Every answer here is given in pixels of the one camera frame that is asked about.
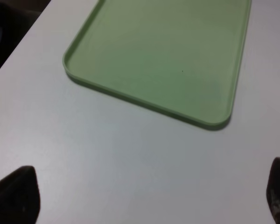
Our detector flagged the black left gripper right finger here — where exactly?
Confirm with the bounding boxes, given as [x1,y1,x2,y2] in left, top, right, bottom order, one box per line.
[266,157,280,224]

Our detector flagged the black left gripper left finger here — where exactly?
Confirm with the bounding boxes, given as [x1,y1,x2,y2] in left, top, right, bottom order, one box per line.
[0,166,40,224]

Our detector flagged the green plastic tray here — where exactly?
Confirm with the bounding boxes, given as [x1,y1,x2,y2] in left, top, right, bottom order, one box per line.
[63,0,252,130]

